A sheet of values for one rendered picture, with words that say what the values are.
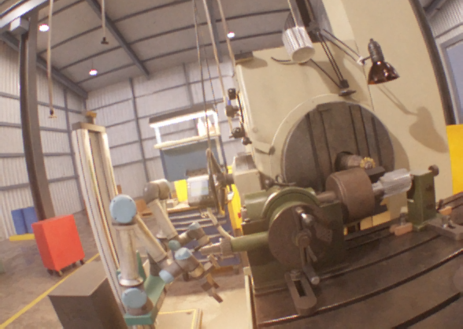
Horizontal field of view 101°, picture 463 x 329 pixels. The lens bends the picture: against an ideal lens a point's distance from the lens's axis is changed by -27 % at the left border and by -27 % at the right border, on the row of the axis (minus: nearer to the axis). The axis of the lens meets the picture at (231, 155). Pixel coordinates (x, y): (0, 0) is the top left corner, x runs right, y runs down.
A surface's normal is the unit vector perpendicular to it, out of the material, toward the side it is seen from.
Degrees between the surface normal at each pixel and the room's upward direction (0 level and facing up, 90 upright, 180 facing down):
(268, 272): 90
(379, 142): 90
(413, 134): 90
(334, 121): 90
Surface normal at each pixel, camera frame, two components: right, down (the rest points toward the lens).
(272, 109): -0.02, 0.02
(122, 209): 0.42, -0.21
